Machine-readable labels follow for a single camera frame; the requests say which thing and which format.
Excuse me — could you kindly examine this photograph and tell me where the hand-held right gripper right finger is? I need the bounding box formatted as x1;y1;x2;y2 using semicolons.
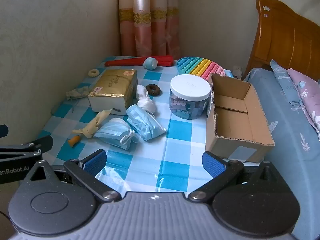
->
188;151;291;203

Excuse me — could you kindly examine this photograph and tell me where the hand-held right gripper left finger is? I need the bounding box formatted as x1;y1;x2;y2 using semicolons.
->
21;149;122;203

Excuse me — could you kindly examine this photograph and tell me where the cardboard box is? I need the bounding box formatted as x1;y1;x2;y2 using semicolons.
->
205;73;275;163

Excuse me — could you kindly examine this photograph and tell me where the beige rubber glove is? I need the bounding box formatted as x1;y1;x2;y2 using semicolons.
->
72;109;113;139

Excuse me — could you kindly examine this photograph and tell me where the pale green cloth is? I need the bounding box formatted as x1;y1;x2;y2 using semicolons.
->
66;86;90;103

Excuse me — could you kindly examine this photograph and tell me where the white sock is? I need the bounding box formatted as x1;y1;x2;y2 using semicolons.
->
136;85;157;113

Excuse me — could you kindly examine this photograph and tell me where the brown ring toy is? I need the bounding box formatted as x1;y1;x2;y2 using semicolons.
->
146;84;162;97

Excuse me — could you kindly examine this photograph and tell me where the light blue round toy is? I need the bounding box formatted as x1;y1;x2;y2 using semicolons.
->
142;57;158;70

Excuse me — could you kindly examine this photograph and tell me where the blue checkered tablecloth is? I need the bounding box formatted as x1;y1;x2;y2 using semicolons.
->
41;56;260;198

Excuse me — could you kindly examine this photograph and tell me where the gold tissue pack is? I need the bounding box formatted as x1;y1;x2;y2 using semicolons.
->
87;69;138;116

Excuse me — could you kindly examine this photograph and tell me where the plastic jar with white lid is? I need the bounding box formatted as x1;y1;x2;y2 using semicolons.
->
169;75;212;120

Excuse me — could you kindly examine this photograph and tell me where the rainbow silicone bubble toy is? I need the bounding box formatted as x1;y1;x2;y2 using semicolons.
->
176;57;226;80

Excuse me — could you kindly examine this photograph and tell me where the red folding fan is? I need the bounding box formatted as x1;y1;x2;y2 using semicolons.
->
104;55;174;67

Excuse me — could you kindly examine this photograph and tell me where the blue floral pillow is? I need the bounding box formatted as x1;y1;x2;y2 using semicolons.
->
270;59;307;107

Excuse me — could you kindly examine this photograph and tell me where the pink floral pillow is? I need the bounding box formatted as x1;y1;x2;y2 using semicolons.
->
287;68;320;138

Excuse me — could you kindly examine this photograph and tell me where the wooden bed headboard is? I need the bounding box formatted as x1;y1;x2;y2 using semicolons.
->
244;0;320;80

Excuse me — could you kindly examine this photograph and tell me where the pink curtain with gold band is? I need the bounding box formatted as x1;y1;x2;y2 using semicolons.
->
118;0;181;60

